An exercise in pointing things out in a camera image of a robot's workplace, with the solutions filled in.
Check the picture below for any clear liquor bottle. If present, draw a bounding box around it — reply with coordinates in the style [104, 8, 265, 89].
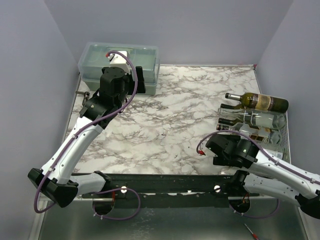
[216, 123, 282, 144]

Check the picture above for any tall clear glass bottle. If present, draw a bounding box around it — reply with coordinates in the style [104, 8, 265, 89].
[217, 107, 287, 130]

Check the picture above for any small clear black-capped bottle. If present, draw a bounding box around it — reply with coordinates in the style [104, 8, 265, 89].
[260, 142, 285, 160]

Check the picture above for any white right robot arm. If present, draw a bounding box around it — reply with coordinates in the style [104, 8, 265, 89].
[204, 130, 320, 219]

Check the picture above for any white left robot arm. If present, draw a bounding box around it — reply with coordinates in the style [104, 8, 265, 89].
[27, 66, 146, 208]

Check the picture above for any wine bottle on rack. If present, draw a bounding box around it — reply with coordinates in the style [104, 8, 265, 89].
[225, 92, 289, 113]
[220, 103, 244, 110]

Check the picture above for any top wine bottle on rack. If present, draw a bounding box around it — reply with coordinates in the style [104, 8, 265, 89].
[225, 92, 289, 113]

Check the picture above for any black metal pipe fitting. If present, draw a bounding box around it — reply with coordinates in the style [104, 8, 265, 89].
[75, 91, 90, 106]

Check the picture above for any translucent green storage box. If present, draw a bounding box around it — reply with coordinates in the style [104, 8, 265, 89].
[78, 42, 160, 96]

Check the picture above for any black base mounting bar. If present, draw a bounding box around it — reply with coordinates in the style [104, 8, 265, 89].
[81, 173, 248, 211]

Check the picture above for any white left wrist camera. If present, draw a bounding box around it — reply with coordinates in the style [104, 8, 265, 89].
[106, 53, 131, 74]

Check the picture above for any white wire wine rack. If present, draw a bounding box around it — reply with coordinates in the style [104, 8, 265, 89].
[250, 110, 291, 163]

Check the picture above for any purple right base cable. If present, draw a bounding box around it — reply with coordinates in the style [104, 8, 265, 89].
[228, 198, 280, 220]

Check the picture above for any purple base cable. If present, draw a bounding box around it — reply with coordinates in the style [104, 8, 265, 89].
[228, 198, 280, 220]
[93, 188, 141, 221]

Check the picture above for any red handled screwdriver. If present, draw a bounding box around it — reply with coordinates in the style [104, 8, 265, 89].
[244, 224, 260, 240]

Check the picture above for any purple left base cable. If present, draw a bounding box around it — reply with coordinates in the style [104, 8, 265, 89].
[93, 188, 141, 221]

